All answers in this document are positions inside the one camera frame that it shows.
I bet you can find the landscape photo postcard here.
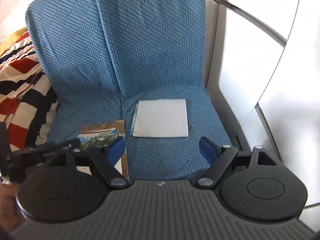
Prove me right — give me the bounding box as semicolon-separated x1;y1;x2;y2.
78;127;125;174

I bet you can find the white square card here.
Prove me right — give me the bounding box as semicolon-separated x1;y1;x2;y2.
130;99;189;138

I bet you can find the person's left hand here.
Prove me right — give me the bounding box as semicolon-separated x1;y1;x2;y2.
0;183;21;232

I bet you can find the brown patterned booklet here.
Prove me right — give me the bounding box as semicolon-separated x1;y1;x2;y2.
78;120;129;180

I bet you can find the red black striped blanket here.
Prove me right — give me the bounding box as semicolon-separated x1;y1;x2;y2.
1;31;59;151

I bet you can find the left blue textured chair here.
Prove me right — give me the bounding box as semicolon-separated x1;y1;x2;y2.
25;0;131;181

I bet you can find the blue textured chair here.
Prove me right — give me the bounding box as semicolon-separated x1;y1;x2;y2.
97;0;230;180
25;0;131;181

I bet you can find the yellow pillow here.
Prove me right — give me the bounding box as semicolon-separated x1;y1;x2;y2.
0;28;27;56

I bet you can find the right blue textured chair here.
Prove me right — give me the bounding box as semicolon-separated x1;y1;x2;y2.
97;0;230;180

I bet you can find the grey metal rail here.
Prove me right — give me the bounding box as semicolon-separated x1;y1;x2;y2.
214;0;287;48

